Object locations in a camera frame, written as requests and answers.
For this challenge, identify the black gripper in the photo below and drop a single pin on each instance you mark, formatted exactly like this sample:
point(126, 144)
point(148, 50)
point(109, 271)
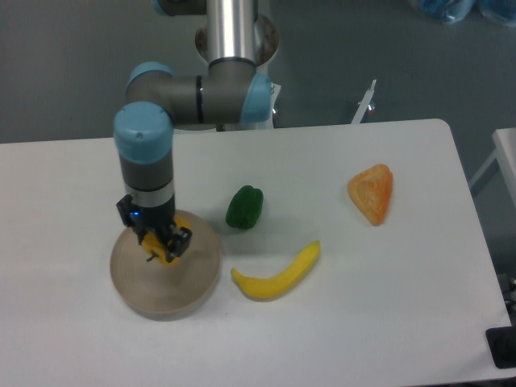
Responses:
point(157, 219)

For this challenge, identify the yellow bell pepper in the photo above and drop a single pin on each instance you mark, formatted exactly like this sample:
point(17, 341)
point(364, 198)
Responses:
point(155, 249)

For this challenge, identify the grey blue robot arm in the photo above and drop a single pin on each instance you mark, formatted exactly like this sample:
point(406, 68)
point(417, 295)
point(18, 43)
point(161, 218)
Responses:
point(157, 100)

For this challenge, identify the beige round plate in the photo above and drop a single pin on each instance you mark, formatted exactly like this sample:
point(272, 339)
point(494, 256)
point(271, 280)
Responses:
point(161, 292)

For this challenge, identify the green bell pepper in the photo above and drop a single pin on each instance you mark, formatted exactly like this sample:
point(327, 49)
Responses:
point(245, 208)

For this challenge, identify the orange pepper slice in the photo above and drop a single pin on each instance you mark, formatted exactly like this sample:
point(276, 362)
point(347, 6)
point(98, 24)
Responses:
point(371, 192)

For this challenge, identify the yellow banana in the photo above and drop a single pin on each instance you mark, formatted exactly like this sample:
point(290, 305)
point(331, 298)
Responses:
point(271, 288)

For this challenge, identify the black device at edge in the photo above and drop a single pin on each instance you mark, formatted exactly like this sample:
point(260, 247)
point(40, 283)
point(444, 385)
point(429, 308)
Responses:
point(501, 341)

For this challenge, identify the white side table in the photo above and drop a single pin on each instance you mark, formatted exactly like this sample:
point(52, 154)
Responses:
point(501, 159)

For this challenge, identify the blue plastic bag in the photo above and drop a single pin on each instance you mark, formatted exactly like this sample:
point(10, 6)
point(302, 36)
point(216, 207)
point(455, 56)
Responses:
point(449, 12)

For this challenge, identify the white pedestal foot bracket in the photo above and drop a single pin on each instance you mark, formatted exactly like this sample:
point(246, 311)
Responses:
point(365, 105)

